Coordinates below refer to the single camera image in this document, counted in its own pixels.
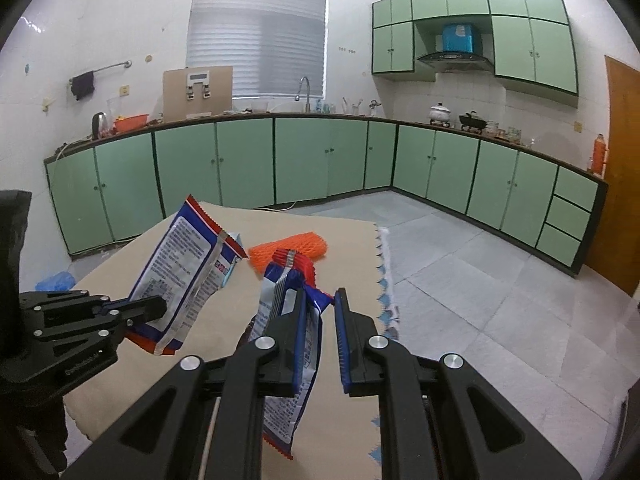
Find range hood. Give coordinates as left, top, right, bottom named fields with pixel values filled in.
left=416, top=51, right=493, bottom=73

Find green lower kitchen cabinets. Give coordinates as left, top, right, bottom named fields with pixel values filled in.
left=44, top=112, right=610, bottom=277

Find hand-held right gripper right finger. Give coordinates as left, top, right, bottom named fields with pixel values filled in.
left=334, top=287, right=583, bottom=480

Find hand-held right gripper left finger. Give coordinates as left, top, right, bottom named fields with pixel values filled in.
left=60, top=287, right=308, bottom=480

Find flat orange foam net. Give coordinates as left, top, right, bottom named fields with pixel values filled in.
left=248, top=230, right=328, bottom=281

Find blue plastic bag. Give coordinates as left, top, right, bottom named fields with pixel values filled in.
left=34, top=271, right=76, bottom=293

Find brown cardboard sheet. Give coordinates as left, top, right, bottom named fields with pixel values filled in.
left=163, top=66, right=234, bottom=120

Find beige tablecloth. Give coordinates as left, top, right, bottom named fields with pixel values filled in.
left=62, top=201, right=401, bottom=480

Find green kitchen cabinets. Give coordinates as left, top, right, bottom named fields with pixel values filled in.
left=371, top=0, right=580, bottom=108
left=44, top=112, right=610, bottom=277

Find green upper kitchen cabinets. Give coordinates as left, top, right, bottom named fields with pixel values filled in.
left=371, top=0, right=580, bottom=108

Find metal towel bar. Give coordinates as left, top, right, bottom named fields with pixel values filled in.
left=67, top=60, right=133, bottom=86

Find orange thermos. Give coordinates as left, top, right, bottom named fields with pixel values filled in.
left=591, top=133, right=608, bottom=176

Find blue red snack bag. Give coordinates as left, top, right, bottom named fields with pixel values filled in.
left=248, top=247, right=335, bottom=461
left=125, top=195, right=249, bottom=357

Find wooden door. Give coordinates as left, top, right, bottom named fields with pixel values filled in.
left=584, top=55, right=640, bottom=297

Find black cloth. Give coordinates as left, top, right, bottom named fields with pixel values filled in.
left=70, top=71, right=96, bottom=101

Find orange basket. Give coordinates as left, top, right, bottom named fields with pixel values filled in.
left=114, top=114, right=151, bottom=133

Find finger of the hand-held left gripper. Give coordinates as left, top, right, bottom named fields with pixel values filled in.
left=30, top=296, right=168, bottom=361
left=20, top=289, right=113, bottom=317

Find white window blind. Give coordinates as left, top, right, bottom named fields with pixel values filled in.
left=186, top=0, right=330, bottom=101

